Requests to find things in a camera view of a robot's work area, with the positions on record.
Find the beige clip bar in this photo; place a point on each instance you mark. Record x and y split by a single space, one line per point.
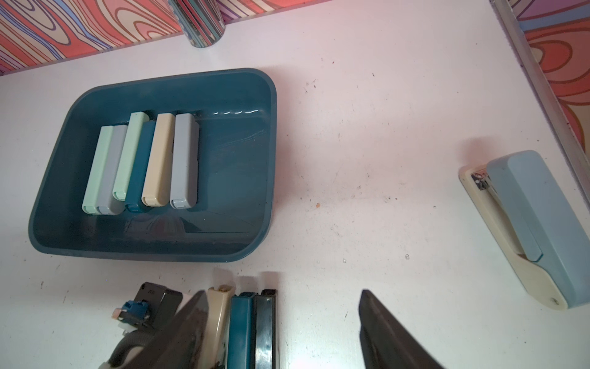
157 184

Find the dark teal clip bar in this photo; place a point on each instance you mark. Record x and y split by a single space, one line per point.
133 202

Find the light grey clip bar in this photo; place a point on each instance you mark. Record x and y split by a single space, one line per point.
184 177

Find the pale green clip bar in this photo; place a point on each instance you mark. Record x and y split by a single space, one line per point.
128 154

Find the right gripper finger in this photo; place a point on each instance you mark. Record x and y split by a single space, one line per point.
385 343

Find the black clip bar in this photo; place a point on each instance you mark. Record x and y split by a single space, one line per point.
265 345

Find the mesh pencil cup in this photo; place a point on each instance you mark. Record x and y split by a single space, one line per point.
200 21

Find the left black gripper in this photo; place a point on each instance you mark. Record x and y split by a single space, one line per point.
178 345

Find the light green clip bar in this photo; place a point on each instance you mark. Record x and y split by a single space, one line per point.
92 191

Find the cream clip bar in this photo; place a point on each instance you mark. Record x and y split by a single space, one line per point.
214 344

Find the teal plastic storage box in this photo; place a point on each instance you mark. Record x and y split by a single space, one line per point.
236 110

